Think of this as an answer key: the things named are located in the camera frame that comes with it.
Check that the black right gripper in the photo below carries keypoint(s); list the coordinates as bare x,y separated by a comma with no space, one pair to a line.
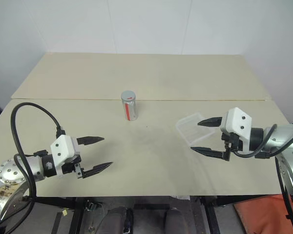
232,141

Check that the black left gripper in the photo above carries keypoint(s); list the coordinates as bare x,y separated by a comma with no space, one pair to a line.
72,165

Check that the silver and red can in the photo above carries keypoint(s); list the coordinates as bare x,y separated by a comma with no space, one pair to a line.
131,111

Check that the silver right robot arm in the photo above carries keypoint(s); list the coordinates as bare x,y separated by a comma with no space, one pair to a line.
283,139

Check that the clear plastic container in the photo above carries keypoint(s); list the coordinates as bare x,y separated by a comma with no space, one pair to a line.
193,126

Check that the small metal connector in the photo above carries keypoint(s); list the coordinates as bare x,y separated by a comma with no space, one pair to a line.
91,206

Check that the small yellow tag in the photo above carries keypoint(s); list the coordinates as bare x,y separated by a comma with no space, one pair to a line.
64,213

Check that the dark rounded shape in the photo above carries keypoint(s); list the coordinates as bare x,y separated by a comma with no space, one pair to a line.
118,219
177,219

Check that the orange mat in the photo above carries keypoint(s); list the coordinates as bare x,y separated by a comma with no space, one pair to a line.
258,214

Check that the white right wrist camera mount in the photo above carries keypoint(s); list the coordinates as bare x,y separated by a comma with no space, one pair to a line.
236,122

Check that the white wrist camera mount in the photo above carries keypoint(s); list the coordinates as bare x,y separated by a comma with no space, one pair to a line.
63,146
236,122

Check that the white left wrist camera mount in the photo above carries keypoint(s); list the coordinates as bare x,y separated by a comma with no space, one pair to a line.
63,146

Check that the black metal table frame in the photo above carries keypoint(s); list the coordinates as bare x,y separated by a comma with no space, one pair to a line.
70,201

